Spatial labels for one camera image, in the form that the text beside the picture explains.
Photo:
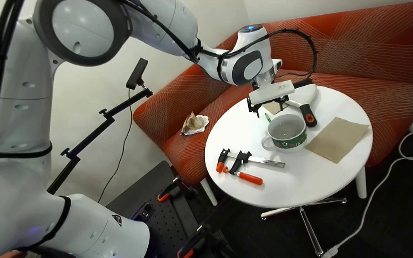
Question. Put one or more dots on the chrome stand legs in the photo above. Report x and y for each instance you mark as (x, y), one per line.
(309, 229)

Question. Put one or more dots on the crumpled beige paper wad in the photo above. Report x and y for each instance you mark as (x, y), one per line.
(194, 123)

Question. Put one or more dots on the black articulated camera stand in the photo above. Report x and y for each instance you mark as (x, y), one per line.
(92, 136)

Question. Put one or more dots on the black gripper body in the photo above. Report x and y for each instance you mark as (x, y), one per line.
(270, 99)

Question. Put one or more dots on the white and green mug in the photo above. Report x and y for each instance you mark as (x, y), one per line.
(288, 142)

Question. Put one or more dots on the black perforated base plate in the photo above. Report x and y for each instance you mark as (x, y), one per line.
(164, 224)

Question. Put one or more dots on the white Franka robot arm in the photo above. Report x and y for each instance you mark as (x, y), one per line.
(15, 191)

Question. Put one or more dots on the bar clamp with silver bar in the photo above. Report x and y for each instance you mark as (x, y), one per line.
(223, 156)

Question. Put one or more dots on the orange fabric sofa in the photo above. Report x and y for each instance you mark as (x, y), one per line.
(359, 43)

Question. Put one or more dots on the large brown paper sheet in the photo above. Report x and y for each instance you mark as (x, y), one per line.
(337, 139)

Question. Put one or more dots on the black camera on stand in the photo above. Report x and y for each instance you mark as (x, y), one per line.
(136, 72)

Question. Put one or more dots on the orange black clamp on plate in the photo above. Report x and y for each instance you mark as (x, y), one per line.
(171, 192)
(197, 245)

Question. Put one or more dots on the green pen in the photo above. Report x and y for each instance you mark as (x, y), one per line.
(267, 117)

